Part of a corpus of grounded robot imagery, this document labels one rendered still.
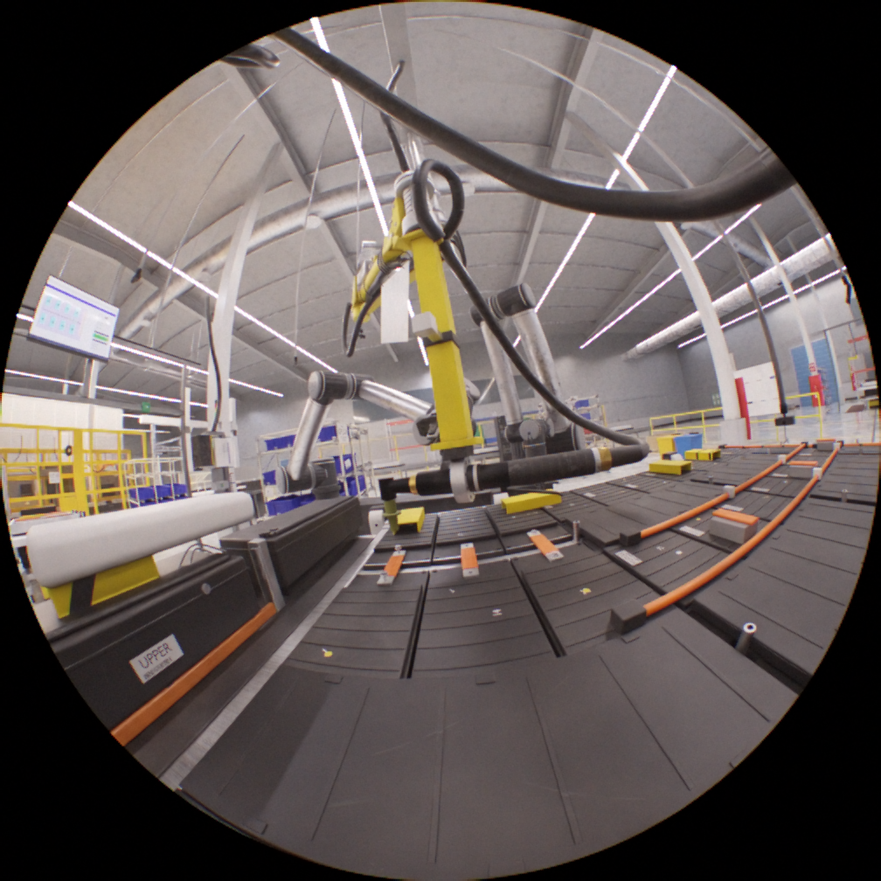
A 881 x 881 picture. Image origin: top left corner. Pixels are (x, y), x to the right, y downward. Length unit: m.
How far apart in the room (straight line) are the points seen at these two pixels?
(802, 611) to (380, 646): 0.44
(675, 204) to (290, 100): 9.54
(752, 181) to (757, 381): 8.23
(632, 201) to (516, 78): 9.71
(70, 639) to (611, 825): 0.37
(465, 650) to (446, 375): 0.42
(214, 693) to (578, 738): 0.33
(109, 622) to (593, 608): 0.48
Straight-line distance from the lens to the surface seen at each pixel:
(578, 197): 0.30
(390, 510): 0.56
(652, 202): 0.28
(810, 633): 0.33
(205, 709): 0.35
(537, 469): 0.46
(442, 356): 0.50
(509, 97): 10.08
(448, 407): 0.48
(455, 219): 0.78
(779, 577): 0.40
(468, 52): 9.41
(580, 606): 0.35
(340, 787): 0.22
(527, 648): 0.29
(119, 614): 0.33
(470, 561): 0.50
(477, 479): 0.47
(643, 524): 0.56
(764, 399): 8.40
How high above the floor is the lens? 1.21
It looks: 2 degrees up
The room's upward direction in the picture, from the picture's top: 9 degrees counter-clockwise
